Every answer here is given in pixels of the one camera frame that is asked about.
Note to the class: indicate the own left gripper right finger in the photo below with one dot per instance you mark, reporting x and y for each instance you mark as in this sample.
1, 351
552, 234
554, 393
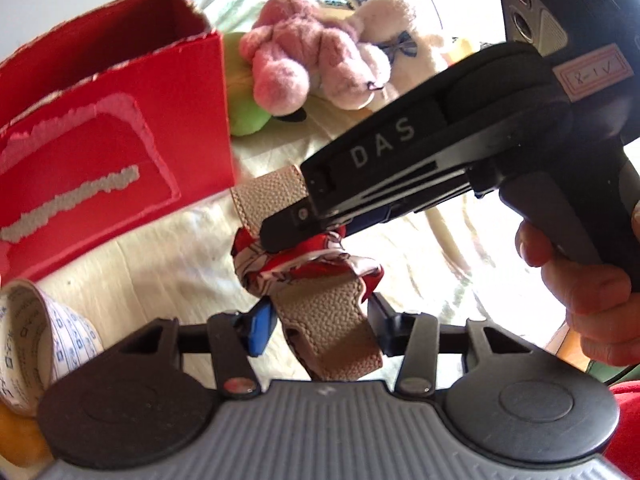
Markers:
419, 339

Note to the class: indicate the red cardboard box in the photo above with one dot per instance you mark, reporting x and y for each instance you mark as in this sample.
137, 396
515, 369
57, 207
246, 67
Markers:
109, 121

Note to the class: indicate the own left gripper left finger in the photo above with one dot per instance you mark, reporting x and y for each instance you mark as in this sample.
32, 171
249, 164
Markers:
230, 339

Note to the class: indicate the person's right hand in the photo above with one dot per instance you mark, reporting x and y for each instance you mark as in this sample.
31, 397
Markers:
599, 301

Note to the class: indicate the white plush bunny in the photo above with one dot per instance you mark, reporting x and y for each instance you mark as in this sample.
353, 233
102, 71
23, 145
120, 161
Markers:
414, 52

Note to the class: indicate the printed packing tape roll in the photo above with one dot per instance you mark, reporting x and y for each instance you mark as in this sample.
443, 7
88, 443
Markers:
42, 340

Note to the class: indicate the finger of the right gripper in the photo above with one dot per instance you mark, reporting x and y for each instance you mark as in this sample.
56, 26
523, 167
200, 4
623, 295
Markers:
296, 223

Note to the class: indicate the pink plush toy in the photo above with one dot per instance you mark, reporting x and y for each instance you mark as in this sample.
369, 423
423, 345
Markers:
295, 50

